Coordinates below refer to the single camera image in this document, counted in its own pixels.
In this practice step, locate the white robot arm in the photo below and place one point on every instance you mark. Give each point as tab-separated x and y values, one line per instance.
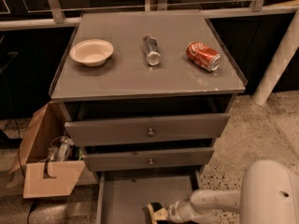
269	195

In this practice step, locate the grey bottom drawer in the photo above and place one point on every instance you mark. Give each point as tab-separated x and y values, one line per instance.
124	195

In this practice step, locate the white diagonal pole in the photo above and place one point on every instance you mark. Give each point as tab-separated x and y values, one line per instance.
283	55

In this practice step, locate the green yellow sponge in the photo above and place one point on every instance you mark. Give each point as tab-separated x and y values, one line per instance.
151	207

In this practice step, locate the silver slim can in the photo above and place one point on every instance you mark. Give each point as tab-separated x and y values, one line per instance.
151	52

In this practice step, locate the grey drawer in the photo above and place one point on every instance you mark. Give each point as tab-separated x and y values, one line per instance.
148	159
124	195
106	132

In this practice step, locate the grey middle drawer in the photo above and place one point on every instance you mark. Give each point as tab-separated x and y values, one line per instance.
148	159

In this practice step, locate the metal railing frame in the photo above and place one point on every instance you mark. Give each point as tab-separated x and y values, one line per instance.
29	14

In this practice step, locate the clear plastic bottle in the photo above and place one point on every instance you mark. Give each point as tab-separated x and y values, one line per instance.
60	148

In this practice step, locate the grey drawer cabinet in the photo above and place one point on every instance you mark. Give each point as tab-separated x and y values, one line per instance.
126	87

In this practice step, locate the red cola can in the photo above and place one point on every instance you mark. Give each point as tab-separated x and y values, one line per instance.
204	56

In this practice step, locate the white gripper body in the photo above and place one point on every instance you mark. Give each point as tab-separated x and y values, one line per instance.
173	211

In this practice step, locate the cardboard box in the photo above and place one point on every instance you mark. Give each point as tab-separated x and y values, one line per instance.
44	178

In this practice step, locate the white paper bowl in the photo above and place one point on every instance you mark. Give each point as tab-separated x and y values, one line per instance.
93	52

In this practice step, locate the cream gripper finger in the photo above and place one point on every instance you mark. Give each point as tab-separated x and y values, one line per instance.
159	216

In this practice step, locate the grey top drawer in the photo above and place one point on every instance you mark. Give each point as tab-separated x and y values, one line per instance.
106	132

